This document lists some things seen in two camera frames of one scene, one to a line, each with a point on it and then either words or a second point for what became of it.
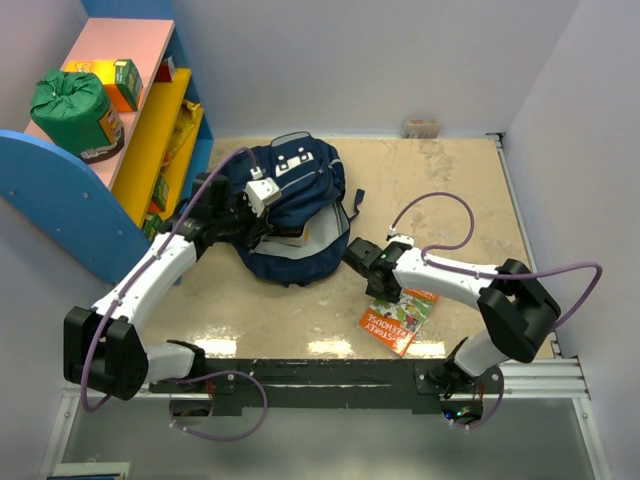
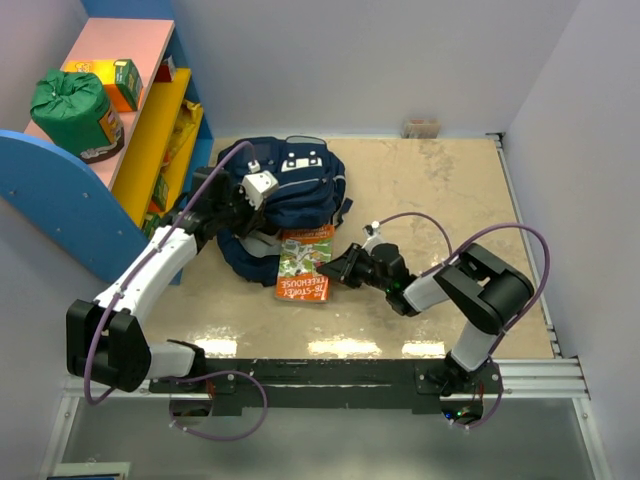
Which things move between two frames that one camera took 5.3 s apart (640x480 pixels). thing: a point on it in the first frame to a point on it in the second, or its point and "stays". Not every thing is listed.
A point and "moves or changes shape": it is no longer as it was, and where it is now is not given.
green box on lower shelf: (160, 195) stays
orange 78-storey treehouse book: (395, 324) to (303, 248)
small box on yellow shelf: (166, 71) stays
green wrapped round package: (74, 110) stays
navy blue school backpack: (307, 229) moves or changes shape
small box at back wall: (421, 128) stays
